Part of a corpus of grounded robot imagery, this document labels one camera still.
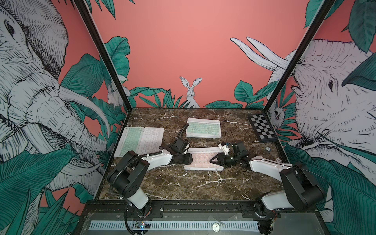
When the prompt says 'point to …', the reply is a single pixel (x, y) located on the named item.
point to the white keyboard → (151, 140)
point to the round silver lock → (215, 227)
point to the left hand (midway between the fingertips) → (191, 159)
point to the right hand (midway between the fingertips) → (212, 160)
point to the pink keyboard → (201, 158)
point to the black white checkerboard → (264, 131)
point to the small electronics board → (141, 224)
